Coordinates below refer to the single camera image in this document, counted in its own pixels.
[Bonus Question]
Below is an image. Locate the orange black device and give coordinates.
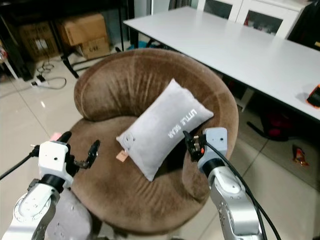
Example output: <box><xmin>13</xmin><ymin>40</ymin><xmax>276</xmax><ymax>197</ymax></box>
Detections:
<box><xmin>306</xmin><ymin>84</ymin><xmax>320</xmax><ymax>109</ymax></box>

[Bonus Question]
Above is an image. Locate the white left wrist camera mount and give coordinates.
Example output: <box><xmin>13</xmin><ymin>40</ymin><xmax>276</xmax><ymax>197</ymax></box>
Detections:
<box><xmin>38</xmin><ymin>141</ymin><xmax>74</xmax><ymax>180</ymax></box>

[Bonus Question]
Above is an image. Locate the white power strip with cable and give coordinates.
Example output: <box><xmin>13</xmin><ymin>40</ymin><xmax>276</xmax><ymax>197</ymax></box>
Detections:
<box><xmin>31</xmin><ymin>75</ymin><xmax>68</xmax><ymax>91</ymax></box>

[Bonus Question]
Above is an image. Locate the dark brown cardboard box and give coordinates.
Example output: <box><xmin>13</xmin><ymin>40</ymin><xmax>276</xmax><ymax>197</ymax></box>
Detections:
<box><xmin>18</xmin><ymin>22</ymin><xmax>61</xmax><ymax>63</ymax></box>

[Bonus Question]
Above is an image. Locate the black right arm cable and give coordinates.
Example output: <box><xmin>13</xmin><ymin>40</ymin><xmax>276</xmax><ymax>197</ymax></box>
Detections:
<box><xmin>204</xmin><ymin>141</ymin><xmax>282</xmax><ymax>240</ymax></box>

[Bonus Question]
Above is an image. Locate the black metal desk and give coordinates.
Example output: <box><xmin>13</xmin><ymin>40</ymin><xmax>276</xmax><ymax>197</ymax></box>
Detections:
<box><xmin>0</xmin><ymin>0</ymin><xmax>127</xmax><ymax>81</ymax></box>

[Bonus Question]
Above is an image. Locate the large light cardboard box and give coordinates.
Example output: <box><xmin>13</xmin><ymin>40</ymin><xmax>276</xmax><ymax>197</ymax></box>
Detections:
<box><xmin>56</xmin><ymin>13</ymin><xmax>106</xmax><ymax>48</ymax></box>

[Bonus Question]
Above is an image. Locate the red and black bag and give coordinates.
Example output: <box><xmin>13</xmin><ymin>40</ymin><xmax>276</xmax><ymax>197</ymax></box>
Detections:
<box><xmin>264</xmin><ymin>111</ymin><xmax>299</xmax><ymax>142</ymax></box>

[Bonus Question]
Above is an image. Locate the white stool with flowered cushion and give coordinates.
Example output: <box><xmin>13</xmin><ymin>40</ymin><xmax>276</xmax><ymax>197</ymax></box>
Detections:
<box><xmin>0</xmin><ymin>44</ymin><xmax>14</xmax><ymax>94</ymax></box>

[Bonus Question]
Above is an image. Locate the grey pillow with white lettering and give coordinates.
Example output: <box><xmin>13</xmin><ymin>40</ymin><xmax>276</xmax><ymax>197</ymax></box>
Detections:
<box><xmin>116</xmin><ymin>78</ymin><xmax>215</xmax><ymax>182</ymax></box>

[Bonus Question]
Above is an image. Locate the black coiled cable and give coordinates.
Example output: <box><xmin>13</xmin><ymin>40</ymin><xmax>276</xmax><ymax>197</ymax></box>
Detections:
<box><xmin>40</xmin><ymin>59</ymin><xmax>57</xmax><ymax>76</ymax></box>

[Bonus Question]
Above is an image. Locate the white cabinet with glass doors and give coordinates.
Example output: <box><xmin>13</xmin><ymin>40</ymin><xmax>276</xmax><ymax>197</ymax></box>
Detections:
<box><xmin>196</xmin><ymin>0</ymin><xmax>314</xmax><ymax>39</ymax></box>

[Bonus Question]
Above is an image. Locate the small printed cardboard box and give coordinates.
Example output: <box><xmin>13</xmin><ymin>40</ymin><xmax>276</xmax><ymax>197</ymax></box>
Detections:
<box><xmin>76</xmin><ymin>37</ymin><xmax>111</xmax><ymax>60</ymax></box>

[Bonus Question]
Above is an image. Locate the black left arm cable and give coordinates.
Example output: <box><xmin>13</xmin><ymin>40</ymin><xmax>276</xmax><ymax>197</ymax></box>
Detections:
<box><xmin>0</xmin><ymin>146</ymin><xmax>42</xmax><ymax>181</ymax></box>

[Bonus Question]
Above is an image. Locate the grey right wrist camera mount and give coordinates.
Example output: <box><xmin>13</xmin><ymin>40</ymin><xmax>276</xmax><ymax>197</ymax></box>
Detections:
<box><xmin>197</xmin><ymin>127</ymin><xmax>229</xmax><ymax>171</ymax></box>

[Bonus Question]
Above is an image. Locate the red orange packet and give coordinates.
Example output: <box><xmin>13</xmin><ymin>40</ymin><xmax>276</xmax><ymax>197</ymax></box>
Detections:
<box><xmin>292</xmin><ymin>144</ymin><xmax>310</xmax><ymax>167</ymax></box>

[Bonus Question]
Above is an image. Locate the white long table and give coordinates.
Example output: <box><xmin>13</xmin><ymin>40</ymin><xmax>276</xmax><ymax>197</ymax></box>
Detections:
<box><xmin>123</xmin><ymin>6</ymin><xmax>320</xmax><ymax>122</ymax></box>

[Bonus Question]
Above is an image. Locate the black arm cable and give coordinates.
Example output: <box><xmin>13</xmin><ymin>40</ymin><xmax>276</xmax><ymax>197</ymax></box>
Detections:
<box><xmin>204</xmin><ymin>141</ymin><xmax>282</xmax><ymax>240</ymax></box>
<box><xmin>0</xmin><ymin>146</ymin><xmax>42</xmax><ymax>181</ymax></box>

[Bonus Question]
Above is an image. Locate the brown round plush sofa chair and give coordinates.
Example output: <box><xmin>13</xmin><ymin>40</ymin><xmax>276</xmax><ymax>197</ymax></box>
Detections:
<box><xmin>69</xmin><ymin>48</ymin><xmax>240</xmax><ymax>237</ymax></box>

